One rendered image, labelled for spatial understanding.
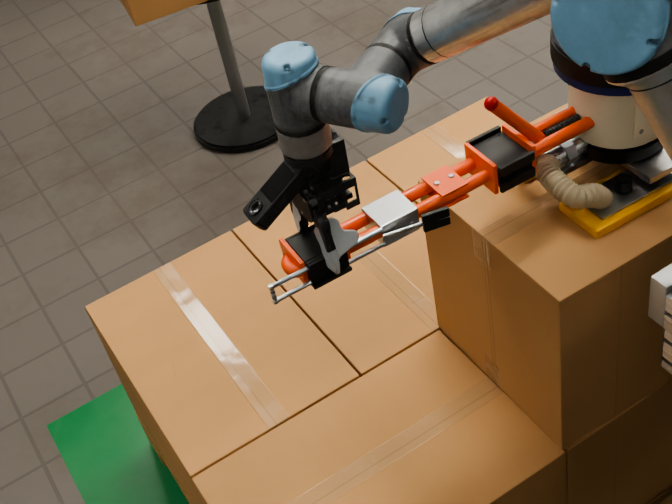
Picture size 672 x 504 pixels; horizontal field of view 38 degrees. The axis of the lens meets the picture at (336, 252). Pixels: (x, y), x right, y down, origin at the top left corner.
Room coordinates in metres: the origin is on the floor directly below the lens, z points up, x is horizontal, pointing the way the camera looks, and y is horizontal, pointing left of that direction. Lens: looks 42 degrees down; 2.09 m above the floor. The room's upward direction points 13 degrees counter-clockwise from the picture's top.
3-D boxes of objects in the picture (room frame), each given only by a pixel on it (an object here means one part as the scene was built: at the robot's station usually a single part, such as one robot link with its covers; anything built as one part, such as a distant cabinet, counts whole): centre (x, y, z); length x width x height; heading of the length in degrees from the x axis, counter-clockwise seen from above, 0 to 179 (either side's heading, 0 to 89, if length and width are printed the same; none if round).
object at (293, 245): (1.13, 0.03, 1.07); 0.08 x 0.07 x 0.05; 111
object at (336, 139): (1.13, 0.00, 1.21); 0.09 x 0.08 x 0.12; 111
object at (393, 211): (1.18, -0.10, 1.06); 0.07 x 0.07 x 0.04; 21
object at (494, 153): (1.25, -0.30, 1.07); 0.10 x 0.08 x 0.06; 21
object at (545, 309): (1.33, -0.53, 0.74); 0.60 x 0.40 x 0.40; 112
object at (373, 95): (1.08, -0.08, 1.37); 0.11 x 0.11 x 0.08; 53
